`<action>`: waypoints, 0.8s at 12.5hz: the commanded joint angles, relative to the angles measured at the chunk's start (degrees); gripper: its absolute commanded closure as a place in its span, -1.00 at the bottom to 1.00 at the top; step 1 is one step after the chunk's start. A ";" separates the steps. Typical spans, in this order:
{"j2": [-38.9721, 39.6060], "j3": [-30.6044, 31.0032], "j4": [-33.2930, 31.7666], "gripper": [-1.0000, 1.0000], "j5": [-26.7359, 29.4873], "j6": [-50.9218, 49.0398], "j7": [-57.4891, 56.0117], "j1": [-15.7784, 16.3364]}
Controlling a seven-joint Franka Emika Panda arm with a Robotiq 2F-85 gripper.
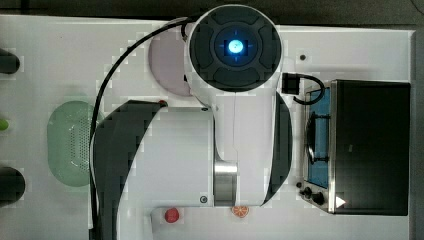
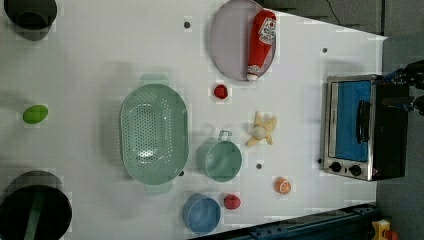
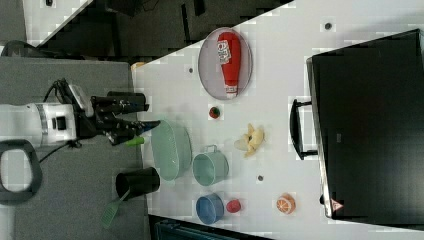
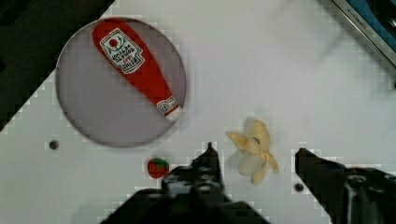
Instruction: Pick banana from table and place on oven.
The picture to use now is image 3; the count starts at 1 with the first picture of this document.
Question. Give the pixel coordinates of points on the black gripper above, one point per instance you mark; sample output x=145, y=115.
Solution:
x=94, y=116

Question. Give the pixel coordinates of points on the peeled yellow toy banana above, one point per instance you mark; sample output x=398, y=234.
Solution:
x=250, y=141

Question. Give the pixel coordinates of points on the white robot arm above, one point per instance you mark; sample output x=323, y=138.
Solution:
x=27, y=128

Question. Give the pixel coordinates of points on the black toaster oven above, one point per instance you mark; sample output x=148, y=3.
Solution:
x=368, y=108

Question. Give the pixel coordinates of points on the large mint green bowl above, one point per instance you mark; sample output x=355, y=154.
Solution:
x=171, y=149

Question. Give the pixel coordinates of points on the black utensil holder cup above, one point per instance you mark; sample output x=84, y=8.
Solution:
x=137, y=183

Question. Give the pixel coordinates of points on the small red green toy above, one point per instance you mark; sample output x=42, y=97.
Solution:
x=214, y=113

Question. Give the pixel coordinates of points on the green slotted spatula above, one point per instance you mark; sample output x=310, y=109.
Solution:
x=111, y=211

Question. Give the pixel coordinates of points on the grey oval plate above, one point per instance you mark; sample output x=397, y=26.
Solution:
x=209, y=68

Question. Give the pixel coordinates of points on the mint green mug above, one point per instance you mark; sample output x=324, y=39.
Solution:
x=210, y=166

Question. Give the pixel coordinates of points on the red ketchup bottle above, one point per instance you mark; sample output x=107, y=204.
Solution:
x=229, y=55

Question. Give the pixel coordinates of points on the blue cup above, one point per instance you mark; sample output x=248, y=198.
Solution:
x=209, y=208

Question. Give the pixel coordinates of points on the small red cup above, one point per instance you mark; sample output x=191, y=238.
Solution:
x=233, y=206

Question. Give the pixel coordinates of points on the orange slice toy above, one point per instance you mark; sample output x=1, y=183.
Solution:
x=286, y=204

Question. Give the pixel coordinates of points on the green handled utensil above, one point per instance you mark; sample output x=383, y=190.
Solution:
x=135, y=141

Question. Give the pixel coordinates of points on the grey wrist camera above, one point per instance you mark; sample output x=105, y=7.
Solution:
x=80, y=96

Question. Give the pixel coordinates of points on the black oven door handle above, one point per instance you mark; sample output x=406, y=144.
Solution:
x=296, y=132

